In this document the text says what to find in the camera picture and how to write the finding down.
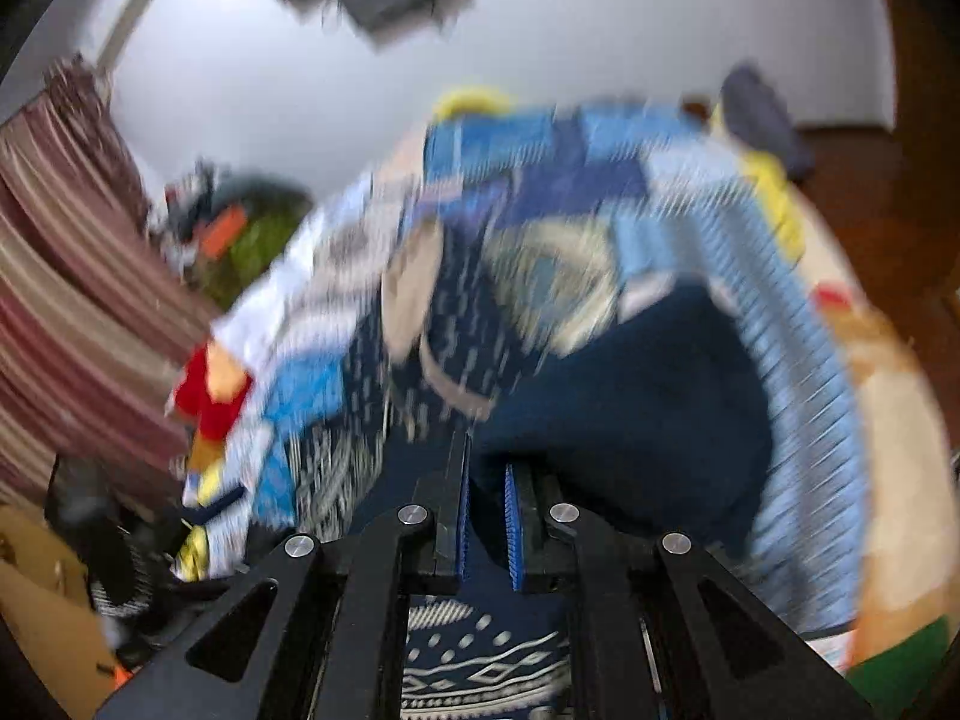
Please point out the navy garment with gold print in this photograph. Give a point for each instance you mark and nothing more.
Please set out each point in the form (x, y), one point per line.
(637, 405)

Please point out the blue patchwork bedsheet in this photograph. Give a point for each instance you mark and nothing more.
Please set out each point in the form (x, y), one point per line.
(585, 157)

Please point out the cardboard box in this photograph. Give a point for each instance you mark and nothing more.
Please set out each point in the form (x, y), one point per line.
(45, 615)

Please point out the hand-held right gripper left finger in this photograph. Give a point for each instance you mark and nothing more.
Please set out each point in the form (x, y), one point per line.
(463, 532)

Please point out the dark bundle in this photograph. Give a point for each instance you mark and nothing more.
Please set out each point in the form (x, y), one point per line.
(127, 570)

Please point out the orange box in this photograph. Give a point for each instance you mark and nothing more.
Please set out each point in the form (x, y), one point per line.
(223, 232)

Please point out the dark grey cloth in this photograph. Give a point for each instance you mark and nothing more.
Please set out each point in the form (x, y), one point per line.
(765, 116)

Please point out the brown wooden furniture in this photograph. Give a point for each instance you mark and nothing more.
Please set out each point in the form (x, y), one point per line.
(885, 225)

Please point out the red and white plush toy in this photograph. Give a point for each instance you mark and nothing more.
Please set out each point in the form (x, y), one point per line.
(196, 390)

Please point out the striped maroon curtain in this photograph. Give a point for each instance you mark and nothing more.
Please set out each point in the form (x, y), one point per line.
(67, 292)

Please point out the green cloth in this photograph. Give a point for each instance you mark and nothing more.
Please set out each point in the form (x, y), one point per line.
(900, 675)

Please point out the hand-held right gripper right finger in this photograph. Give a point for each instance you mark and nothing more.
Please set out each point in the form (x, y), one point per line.
(512, 532)

